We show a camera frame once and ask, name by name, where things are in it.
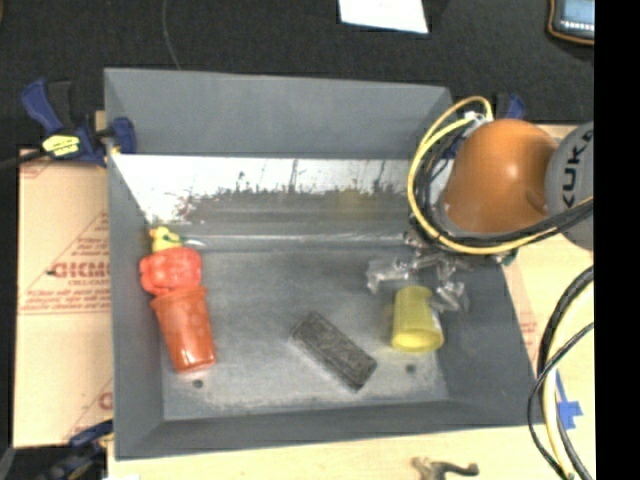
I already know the red toy fruit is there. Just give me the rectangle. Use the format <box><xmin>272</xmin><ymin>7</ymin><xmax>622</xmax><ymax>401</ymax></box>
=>
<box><xmin>138</xmin><ymin>246</ymin><xmax>204</xmax><ymax>297</ymax></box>

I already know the grey metal bin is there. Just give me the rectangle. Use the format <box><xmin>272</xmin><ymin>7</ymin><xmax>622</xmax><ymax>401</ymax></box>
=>
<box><xmin>102</xmin><ymin>67</ymin><xmax>544</xmax><ymax>460</ymax></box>

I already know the yellow plastic cup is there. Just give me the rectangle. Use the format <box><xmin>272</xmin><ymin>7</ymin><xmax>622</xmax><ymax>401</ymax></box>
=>
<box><xmin>390</xmin><ymin>285</ymin><xmax>446</xmax><ymax>354</ymax></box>

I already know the brown cardboard board, red print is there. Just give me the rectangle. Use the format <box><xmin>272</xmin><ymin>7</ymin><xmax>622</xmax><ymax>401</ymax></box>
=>
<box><xmin>11</xmin><ymin>147</ymin><xmax>541</xmax><ymax>450</ymax></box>

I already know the yellow and green toy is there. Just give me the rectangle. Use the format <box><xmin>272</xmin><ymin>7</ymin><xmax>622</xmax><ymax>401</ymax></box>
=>
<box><xmin>149</xmin><ymin>225</ymin><xmax>184</xmax><ymax>254</ymax></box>

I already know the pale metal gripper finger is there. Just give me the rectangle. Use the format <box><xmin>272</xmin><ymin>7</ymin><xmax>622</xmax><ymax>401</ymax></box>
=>
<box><xmin>366</xmin><ymin>256</ymin><xmax>422</xmax><ymax>295</ymax></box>
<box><xmin>432</xmin><ymin>266</ymin><xmax>471</xmax><ymax>315</ymax></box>

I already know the dark green flat block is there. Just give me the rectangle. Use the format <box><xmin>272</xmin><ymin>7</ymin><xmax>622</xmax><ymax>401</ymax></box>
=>
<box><xmin>290</xmin><ymin>311</ymin><xmax>378</xmax><ymax>392</ymax></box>

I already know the orange plastic cup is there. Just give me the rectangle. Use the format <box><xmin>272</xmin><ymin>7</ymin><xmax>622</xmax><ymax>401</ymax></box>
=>
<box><xmin>149</xmin><ymin>285</ymin><xmax>218</xmax><ymax>374</ymax></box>

